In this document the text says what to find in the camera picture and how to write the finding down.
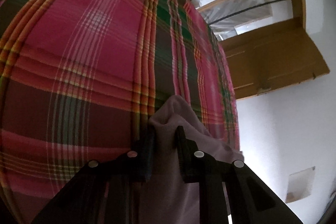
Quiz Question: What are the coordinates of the purple fleece sweater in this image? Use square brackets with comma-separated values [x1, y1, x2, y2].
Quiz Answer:
[138, 95, 244, 223]

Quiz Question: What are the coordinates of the wooden door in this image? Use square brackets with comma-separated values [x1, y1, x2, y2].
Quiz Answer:
[220, 18, 330, 100]

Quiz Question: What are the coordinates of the red green plaid blanket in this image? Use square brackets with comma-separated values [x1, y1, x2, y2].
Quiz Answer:
[1, 0, 239, 223]

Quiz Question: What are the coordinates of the plastic sheet doorway curtain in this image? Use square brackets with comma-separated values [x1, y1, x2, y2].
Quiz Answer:
[201, 0, 293, 41]

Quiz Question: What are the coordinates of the black hanging cable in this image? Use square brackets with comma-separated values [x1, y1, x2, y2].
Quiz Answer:
[213, 0, 292, 25]

